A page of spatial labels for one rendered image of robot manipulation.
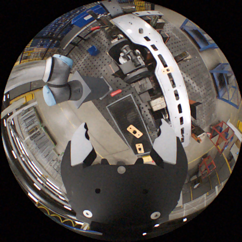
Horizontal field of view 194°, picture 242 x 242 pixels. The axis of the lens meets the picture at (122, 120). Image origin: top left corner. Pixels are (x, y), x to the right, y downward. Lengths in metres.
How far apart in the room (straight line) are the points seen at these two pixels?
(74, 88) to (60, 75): 0.15
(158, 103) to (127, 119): 0.20
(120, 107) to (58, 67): 0.34
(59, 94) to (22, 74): 0.23
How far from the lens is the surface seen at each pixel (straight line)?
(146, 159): 0.55
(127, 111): 0.33
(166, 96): 0.51
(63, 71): 0.38
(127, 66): 0.33
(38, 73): 0.36
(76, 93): 0.48
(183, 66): 0.98
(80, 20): 0.95
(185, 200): 7.27
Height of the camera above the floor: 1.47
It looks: 61 degrees down
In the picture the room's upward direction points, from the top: 152 degrees counter-clockwise
